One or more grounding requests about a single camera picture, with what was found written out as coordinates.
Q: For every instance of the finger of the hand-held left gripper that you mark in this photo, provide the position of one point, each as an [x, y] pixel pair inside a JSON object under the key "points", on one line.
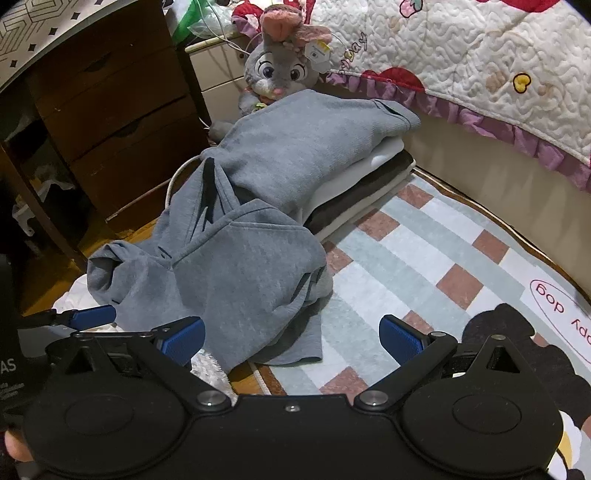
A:
{"points": [[94, 316]]}

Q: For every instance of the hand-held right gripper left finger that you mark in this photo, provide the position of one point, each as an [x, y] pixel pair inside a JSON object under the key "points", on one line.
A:
{"points": [[182, 340]]}

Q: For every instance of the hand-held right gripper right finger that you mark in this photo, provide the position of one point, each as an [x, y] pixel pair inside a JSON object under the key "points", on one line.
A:
{"points": [[398, 339]]}

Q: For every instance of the grey hoodie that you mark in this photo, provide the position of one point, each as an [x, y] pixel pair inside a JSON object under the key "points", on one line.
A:
{"points": [[240, 277]]}

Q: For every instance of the stack of folded clothes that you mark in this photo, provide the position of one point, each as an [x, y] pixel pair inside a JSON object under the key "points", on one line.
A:
{"points": [[300, 147]]}

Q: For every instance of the person's left hand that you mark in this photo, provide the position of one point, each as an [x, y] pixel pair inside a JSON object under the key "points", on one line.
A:
{"points": [[14, 445]]}

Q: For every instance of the white fluffy cloth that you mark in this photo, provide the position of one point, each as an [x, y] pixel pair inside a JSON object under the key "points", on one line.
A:
{"points": [[210, 371]]}

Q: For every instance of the checked floor mat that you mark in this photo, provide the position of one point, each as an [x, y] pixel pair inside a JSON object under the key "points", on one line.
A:
{"points": [[415, 258]]}

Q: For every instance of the white plastic stool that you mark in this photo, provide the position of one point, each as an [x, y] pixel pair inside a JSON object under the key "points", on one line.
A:
{"points": [[23, 210]]}

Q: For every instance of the cream folded cloth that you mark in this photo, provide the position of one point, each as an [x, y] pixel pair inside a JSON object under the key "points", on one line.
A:
{"points": [[364, 205]]}

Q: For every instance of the dark brown folded cloth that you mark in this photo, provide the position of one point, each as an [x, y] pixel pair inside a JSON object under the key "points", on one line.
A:
{"points": [[369, 184]]}

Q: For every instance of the beige bed base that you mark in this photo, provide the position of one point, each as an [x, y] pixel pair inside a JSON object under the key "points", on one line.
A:
{"points": [[498, 175]]}

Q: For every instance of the wooden desk with drawers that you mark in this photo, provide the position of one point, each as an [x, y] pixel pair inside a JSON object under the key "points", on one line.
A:
{"points": [[115, 115]]}

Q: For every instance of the white nightstand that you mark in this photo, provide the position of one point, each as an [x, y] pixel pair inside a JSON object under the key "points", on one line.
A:
{"points": [[217, 69]]}

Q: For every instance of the grey plush rabbit toy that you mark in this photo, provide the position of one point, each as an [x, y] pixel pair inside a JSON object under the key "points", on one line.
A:
{"points": [[277, 69]]}

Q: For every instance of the white quilt with red print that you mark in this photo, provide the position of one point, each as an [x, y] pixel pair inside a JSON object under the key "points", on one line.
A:
{"points": [[461, 55]]}

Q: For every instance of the patterned desk cover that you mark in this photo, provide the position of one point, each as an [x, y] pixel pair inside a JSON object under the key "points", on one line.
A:
{"points": [[27, 32]]}

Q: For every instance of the green plastic bag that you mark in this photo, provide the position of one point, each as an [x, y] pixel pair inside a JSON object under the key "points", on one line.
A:
{"points": [[184, 21]]}

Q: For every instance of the clear plastic bag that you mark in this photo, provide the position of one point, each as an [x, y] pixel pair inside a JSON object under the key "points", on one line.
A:
{"points": [[210, 25]]}

